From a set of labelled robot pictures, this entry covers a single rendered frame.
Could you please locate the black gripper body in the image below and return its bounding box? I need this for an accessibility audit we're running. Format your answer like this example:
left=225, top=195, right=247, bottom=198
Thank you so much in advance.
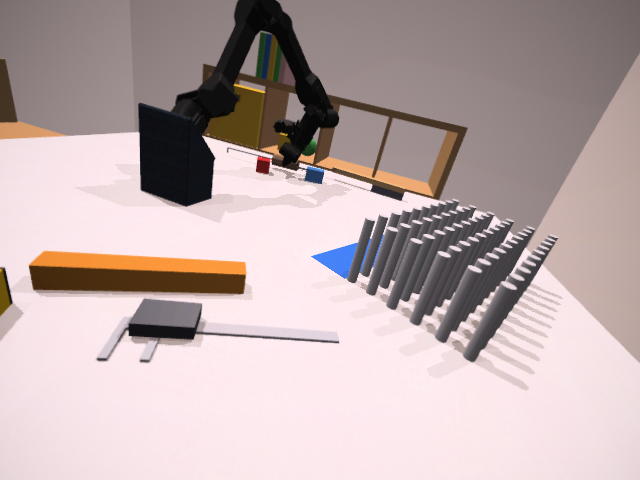
left=278, top=121, right=316, bottom=163

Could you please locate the brown wooden-handled tool with grey metal shaft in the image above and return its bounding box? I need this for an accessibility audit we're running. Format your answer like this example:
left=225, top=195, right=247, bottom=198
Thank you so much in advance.
left=227, top=147, right=300, bottom=171

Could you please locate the blue flat strip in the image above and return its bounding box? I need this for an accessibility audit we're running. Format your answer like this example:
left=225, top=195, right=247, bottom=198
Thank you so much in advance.
left=311, top=239, right=371, bottom=279

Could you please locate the blue cube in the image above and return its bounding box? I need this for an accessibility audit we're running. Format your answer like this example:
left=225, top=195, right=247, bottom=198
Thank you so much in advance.
left=305, top=166, right=324, bottom=184

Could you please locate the yellow rectangular block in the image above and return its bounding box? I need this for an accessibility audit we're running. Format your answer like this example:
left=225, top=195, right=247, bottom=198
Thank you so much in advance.
left=0, top=267, right=12, bottom=315

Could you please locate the red cube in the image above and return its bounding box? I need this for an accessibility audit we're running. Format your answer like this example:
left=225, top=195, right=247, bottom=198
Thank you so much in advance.
left=256, top=157, right=270, bottom=174

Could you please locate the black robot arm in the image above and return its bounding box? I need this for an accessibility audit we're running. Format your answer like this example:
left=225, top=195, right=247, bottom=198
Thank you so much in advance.
left=171, top=0, right=339, bottom=135

